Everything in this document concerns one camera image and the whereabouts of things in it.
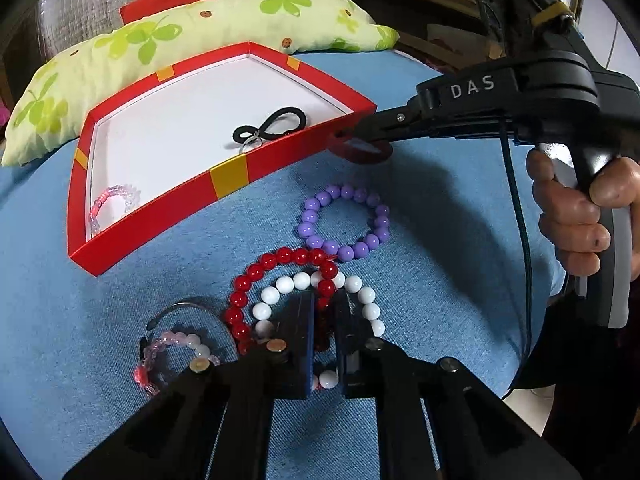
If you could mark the wooden bench shelf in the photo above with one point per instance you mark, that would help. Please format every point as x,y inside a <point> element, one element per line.
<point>447,35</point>

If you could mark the blue towel mat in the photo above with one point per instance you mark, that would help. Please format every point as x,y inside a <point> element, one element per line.
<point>450,282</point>

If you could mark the right hand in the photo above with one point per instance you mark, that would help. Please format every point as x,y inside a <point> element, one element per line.
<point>571,220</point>

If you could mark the thin metal bangle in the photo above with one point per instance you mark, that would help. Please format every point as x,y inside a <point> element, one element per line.
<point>172,327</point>

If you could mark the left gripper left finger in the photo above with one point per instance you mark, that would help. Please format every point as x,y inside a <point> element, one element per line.
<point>293,365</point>

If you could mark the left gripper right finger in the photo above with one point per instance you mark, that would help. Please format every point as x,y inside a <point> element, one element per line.
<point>361,357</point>

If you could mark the red shallow gift box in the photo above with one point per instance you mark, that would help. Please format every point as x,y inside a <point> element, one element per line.
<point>193,133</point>

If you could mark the green clover print pillow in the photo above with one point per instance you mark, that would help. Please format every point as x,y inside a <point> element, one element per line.
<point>62,92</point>

